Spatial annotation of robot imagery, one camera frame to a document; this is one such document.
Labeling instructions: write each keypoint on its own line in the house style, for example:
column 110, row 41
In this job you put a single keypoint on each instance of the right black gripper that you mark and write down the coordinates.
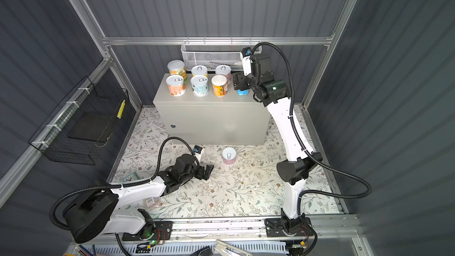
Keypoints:
column 238, row 82

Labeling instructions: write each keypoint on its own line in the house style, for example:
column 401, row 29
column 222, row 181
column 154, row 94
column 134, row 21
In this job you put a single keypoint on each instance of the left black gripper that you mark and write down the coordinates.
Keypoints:
column 208, row 171

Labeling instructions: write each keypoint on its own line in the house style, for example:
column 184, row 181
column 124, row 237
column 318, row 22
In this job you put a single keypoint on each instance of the gold sardine tin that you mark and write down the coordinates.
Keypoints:
column 242, row 92

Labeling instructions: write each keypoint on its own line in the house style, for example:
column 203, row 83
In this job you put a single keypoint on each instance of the pink label can front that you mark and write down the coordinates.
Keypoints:
column 225, row 71

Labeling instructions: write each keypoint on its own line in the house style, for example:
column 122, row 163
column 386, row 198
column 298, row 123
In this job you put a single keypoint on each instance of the pink label can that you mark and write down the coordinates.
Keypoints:
column 225, row 71
column 229, row 156

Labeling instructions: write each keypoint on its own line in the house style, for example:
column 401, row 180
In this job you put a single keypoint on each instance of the orange can plain lid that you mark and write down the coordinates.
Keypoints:
column 220, row 84

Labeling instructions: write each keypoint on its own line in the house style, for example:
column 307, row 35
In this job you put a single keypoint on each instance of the pink label can back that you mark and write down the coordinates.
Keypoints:
column 229, row 156

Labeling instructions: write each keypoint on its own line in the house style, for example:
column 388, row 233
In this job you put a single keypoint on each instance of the blue grey label can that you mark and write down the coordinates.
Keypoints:
column 199, row 85

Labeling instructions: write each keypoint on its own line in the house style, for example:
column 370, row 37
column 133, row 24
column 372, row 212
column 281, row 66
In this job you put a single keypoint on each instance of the yellow label can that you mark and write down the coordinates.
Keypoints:
column 199, row 70

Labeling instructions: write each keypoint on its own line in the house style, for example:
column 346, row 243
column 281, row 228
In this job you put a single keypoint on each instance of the orange peach label can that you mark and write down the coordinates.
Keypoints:
column 176, row 85

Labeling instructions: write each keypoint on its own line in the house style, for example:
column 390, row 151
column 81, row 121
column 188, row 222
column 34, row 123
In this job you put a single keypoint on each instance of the green orange label can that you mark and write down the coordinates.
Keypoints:
column 177, row 67

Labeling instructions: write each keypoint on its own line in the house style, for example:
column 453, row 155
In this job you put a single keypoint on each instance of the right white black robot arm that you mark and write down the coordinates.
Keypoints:
column 294, row 171

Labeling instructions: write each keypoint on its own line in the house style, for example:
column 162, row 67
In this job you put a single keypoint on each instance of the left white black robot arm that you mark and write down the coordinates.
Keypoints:
column 99, row 211

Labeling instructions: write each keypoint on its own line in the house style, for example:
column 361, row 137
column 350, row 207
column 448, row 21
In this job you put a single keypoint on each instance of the grey metal cabinet box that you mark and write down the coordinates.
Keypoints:
column 212, row 120

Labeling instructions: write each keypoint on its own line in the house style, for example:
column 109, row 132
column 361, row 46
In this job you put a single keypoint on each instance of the small clear plastic box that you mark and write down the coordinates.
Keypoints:
column 152, row 202

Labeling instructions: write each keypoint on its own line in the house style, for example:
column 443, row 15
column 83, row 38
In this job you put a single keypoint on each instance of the yellow tag on basket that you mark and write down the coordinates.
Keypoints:
column 121, row 109

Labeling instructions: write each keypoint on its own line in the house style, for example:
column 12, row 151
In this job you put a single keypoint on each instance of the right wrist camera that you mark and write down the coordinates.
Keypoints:
column 250, row 62

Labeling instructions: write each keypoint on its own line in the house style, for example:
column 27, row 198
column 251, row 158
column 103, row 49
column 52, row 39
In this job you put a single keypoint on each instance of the white wire mesh basket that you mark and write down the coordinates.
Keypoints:
column 212, row 56

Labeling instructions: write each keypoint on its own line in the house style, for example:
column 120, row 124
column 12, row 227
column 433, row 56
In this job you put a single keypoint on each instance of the black wire wall basket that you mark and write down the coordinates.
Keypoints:
column 82, row 129

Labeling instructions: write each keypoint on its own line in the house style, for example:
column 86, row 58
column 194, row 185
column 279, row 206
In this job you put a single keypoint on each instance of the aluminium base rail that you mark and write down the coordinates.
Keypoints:
column 253, row 228

